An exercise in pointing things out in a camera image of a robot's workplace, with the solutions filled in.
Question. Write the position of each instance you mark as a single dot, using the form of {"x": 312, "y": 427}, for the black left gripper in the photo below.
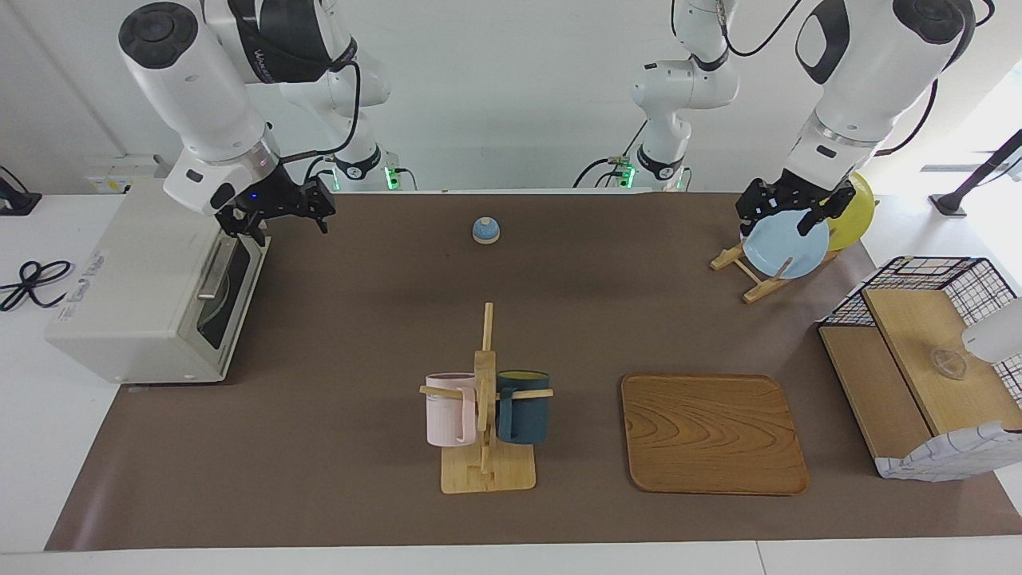
{"x": 786, "y": 192}

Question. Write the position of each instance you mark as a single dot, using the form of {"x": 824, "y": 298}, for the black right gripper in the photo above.
{"x": 267, "y": 196}

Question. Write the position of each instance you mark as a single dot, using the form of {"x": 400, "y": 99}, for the glass oven door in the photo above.
{"x": 239, "y": 287}

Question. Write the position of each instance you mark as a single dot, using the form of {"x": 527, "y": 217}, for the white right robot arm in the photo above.
{"x": 200, "y": 88}

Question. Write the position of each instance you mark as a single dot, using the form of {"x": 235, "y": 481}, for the white toaster oven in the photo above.
{"x": 128, "y": 279}

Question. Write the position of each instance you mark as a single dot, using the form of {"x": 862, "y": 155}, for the light blue plate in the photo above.
{"x": 786, "y": 251}

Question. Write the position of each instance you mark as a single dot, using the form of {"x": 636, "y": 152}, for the wooden plate rack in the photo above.
{"x": 765, "y": 290}

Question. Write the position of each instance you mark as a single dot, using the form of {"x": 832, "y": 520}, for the yellow plate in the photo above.
{"x": 853, "y": 222}

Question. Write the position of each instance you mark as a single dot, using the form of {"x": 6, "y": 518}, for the wooden stepped shelf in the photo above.
{"x": 918, "y": 327}

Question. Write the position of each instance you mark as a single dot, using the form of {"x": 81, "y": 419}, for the white power box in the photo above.
{"x": 112, "y": 177}

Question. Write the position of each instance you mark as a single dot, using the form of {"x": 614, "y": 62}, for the black angled stand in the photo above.
{"x": 970, "y": 188}

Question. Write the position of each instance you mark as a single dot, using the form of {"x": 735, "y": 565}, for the small blue round bell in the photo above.
{"x": 485, "y": 231}

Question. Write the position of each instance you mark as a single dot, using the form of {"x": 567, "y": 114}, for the wooden tray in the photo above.
{"x": 711, "y": 431}

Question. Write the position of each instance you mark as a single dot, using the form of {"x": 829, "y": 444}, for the small clear glass cup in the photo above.
{"x": 950, "y": 365}

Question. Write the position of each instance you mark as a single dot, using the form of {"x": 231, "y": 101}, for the brown table mat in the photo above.
{"x": 335, "y": 447}

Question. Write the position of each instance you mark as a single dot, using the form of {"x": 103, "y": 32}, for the white rounded object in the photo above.
{"x": 998, "y": 335}

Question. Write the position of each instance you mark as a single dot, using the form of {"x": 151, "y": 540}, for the pink mug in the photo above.
{"x": 447, "y": 411}

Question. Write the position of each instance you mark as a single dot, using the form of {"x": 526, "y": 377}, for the small black stand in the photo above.
{"x": 16, "y": 201}

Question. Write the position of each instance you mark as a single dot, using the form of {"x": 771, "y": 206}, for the white checked cloth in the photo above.
{"x": 950, "y": 455}

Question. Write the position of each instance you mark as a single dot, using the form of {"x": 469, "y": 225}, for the dark blue mug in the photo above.
{"x": 527, "y": 411}

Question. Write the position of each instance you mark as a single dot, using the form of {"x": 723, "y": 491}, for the wooden mug rack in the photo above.
{"x": 487, "y": 477}

